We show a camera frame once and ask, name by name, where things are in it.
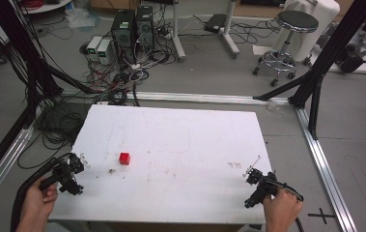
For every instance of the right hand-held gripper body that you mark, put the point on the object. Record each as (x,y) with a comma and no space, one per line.
(261,187)

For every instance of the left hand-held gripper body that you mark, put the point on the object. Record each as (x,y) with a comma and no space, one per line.
(64,177)

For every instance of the red cube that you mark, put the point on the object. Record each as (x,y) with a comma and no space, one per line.
(124,159)

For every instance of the person's right hand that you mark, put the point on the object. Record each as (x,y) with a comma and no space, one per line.
(282,209)

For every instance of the person's left hand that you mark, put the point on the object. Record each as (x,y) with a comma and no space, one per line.
(37,206)

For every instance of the white power supply unit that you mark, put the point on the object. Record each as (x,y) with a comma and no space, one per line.
(93,47)
(104,51)

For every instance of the round black chrome stool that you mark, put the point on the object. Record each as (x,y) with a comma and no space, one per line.
(287,45)

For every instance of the black computer tower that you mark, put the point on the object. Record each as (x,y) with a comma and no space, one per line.
(123,30)
(145,27)

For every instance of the white desk leg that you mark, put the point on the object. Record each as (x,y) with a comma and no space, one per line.
(229,30)
(177,32)

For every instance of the flat black box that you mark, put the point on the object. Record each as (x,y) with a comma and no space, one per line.
(215,22)

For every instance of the aluminium floor rail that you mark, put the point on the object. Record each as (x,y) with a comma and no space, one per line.
(323,170)
(0,170)
(209,97)

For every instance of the black metal frame post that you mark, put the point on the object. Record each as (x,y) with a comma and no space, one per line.
(328,54)
(19,48)

